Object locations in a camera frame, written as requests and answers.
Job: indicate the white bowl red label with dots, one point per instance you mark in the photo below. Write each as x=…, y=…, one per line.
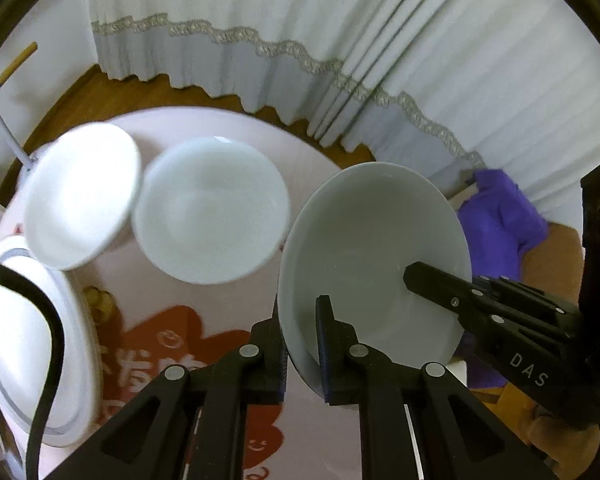
x=210, y=210

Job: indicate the purple cloth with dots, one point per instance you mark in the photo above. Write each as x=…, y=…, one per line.
x=500, y=230

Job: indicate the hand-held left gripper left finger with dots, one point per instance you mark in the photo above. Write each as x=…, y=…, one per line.
x=279, y=375

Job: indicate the white bowl grey band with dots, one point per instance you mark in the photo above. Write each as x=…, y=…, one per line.
x=370, y=240
x=80, y=195

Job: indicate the round pink printed table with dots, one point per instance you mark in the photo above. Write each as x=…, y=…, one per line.
x=130, y=292

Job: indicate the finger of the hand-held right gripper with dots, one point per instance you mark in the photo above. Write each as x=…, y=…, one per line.
x=440, y=285
x=530, y=302

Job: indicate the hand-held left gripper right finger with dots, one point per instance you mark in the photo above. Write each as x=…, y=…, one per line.
x=322, y=350

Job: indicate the white oval plate grey rim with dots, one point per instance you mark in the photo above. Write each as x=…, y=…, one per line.
x=15, y=350

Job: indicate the white pleated curtain lace trim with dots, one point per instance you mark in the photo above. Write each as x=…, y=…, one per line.
x=305, y=10

